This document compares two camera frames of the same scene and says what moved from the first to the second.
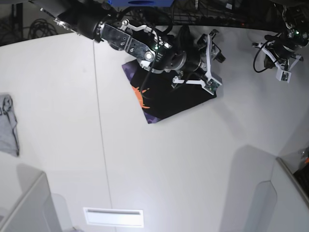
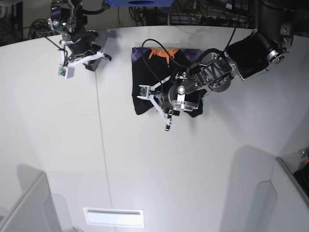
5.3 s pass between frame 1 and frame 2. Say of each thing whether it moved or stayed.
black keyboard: stayed
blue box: stayed
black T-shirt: moved
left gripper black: moved
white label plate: stayed
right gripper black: moved
